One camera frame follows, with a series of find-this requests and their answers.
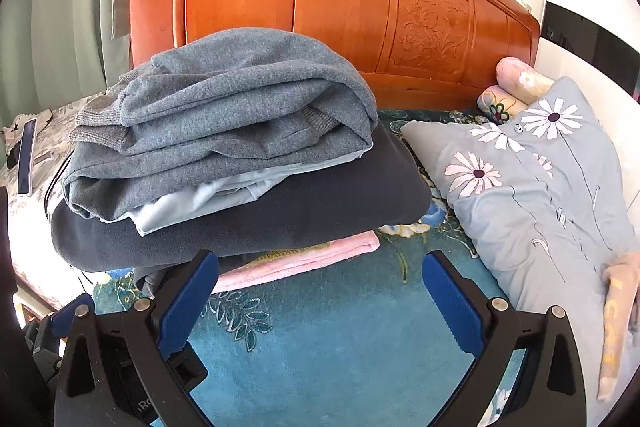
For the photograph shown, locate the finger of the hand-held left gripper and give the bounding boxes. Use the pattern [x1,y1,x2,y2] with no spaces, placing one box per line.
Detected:
[50,293,96,340]

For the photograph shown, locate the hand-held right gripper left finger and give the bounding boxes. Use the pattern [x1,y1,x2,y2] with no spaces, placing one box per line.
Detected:
[54,249,221,427]

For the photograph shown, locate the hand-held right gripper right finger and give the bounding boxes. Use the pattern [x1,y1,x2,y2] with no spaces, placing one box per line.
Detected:
[422,249,587,427]

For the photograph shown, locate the grey pants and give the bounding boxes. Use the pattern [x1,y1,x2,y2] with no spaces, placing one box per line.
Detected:
[65,29,379,223]

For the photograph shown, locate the light blue folded garment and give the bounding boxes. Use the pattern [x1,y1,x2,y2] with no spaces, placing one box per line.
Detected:
[132,154,373,236]

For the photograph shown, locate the blue floral quilt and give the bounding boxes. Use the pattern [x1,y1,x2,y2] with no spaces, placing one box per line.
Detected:
[400,76,640,408]

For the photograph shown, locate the pink printed cloth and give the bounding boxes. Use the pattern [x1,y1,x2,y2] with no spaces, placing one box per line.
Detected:
[212,229,381,293]

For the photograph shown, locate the teal floral blanket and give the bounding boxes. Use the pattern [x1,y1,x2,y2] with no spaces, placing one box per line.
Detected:
[92,107,531,427]

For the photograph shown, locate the dark grey folded garment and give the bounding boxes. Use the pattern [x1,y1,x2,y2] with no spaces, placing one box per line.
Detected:
[50,119,433,270]

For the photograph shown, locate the dark phone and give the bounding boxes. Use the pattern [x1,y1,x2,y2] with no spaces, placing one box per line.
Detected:
[17,118,38,195]

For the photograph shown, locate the beige sweater yellow print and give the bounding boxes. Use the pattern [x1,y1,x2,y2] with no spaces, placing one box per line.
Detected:
[597,252,640,403]

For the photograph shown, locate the floral patterned cloth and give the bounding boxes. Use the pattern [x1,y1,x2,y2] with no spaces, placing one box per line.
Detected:
[0,94,108,308]

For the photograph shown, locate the cream floral pillow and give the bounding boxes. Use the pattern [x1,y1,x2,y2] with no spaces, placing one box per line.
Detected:
[477,84,526,124]

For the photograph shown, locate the pink pillow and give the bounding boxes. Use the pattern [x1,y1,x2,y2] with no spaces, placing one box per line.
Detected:
[495,57,556,102]

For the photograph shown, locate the grey green curtain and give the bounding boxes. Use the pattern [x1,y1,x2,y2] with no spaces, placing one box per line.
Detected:
[0,0,133,118]

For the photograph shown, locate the glossy white black wardrobe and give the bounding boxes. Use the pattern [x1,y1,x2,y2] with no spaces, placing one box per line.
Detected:
[537,0,640,108]

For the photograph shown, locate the orange wooden headboard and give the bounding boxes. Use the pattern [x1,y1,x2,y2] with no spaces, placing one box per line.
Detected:
[130,0,542,112]

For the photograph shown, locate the black cable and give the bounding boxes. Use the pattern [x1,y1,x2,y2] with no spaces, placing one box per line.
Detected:
[42,157,76,218]

